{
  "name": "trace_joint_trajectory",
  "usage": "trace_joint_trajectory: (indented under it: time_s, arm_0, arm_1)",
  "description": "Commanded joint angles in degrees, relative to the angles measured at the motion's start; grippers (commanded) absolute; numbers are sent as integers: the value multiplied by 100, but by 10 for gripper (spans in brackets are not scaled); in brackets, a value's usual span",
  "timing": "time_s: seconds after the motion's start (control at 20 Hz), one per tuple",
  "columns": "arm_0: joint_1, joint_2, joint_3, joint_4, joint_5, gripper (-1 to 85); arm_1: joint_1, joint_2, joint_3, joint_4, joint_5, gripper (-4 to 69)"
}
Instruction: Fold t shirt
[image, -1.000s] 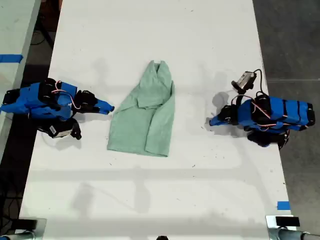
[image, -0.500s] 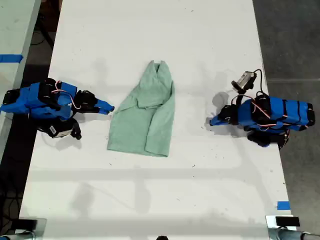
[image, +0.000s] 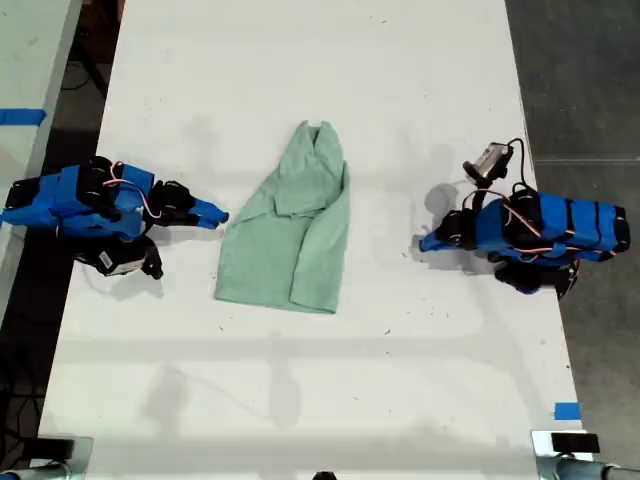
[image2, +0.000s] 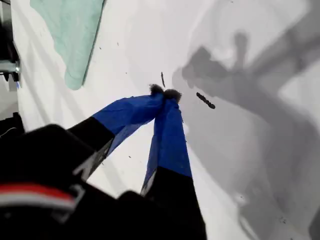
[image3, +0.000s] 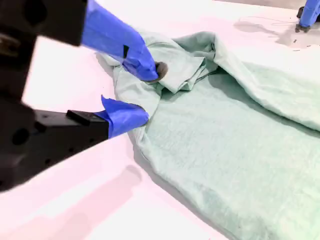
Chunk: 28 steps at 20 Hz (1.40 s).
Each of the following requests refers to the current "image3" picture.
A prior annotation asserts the gripper finger blue taped black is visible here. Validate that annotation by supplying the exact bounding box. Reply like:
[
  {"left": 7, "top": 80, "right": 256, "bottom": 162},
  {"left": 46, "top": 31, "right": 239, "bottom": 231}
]
[
  {"left": 22, "top": 0, "right": 169, "bottom": 83},
  {"left": 295, "top": 0, "right": 315, "bottom": 34},
  {"left": 309, "top": 0, "right": 320, "bottom": 28},
  {"left": 0, "top": 94, "right": 150, "bottom": 193}
]

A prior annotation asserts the pale green T-shirt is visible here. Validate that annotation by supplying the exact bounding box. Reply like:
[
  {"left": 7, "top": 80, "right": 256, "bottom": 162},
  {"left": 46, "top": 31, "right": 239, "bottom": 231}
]
[{"left": 96, "top": 30, "right": 320, "bottom": 240}]

